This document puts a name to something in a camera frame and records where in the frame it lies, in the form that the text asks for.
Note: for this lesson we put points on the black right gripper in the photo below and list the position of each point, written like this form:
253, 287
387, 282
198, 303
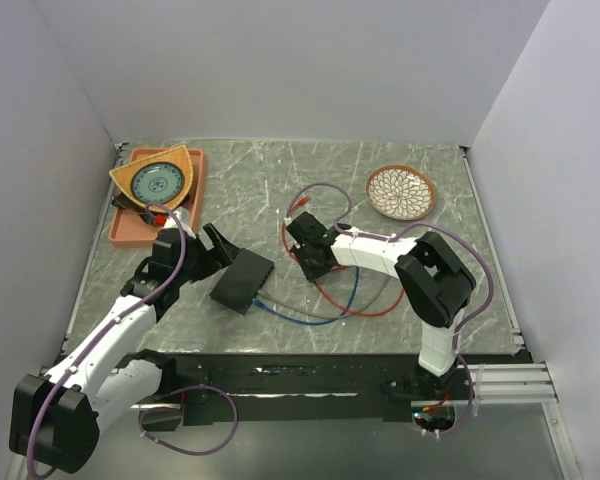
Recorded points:
312, 274

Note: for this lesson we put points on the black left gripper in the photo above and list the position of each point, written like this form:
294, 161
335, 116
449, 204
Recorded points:
216, 258

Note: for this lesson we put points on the black network switch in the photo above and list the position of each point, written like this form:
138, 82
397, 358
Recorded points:
242, 280

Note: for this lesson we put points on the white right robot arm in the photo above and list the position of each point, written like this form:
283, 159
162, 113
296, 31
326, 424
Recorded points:
436, 282

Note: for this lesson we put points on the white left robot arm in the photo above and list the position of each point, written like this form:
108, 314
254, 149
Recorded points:
57, 418

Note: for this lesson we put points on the dark dish under basket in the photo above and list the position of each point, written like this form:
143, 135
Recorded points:
123, 201

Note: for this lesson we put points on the pink plastic tray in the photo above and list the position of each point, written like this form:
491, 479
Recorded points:
129, 231

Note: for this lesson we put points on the blue patterned round plate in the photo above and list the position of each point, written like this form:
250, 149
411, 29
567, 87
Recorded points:
159, 182

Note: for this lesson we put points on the woven triangular basket plate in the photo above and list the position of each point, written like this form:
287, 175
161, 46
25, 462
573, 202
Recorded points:
178, 156

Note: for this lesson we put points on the floral patterned plate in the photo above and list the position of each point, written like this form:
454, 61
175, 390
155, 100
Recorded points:
400, 192

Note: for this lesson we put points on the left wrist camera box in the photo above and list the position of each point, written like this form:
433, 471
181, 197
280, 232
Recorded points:
172, 217

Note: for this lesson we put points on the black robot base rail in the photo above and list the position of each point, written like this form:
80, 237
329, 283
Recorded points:
209, 388

